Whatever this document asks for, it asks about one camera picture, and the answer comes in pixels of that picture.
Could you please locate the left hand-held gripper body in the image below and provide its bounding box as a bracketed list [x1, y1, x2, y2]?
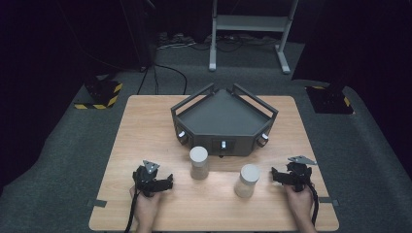
[131, 159, 161, 198]

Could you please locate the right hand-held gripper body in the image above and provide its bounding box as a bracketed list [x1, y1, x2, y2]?
[286, 155, 318, 193]

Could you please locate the white metal stand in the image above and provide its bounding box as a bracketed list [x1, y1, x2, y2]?
[208, 0, 299, 75]

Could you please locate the grey tape strip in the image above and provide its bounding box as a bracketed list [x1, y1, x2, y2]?
[318, 196, 341, 207]
[86, 199, 108, 209]

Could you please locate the black floor cable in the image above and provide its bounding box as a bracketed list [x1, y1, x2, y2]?
[136, 62, 189, 96]

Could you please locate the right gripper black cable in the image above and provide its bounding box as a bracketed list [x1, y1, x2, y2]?
[307, 183, 321, 227]

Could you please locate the person's left hand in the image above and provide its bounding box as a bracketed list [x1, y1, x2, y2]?
[128, 186, 163, 223]

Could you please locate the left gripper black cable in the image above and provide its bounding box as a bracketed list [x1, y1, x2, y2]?
[124, 190, 141, 233]

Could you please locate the black base with striped tape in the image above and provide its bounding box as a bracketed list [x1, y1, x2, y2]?
[304, 84, 355, 116]
[73, 76, 124, 111]

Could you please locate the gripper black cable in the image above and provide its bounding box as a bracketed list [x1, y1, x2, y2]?
[307, 183, 321, 227]
[124, 190, 141, 233]

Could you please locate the person's right hand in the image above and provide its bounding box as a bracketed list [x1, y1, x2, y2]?
[284, 184, 314, 221]

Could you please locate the power strip with cables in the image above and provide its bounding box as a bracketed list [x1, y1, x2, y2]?
[156, 31, 280, 53]

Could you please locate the white lid jar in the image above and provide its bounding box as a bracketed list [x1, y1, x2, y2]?
[234, 163, 260, 199]
[189, 146, 210, 181]

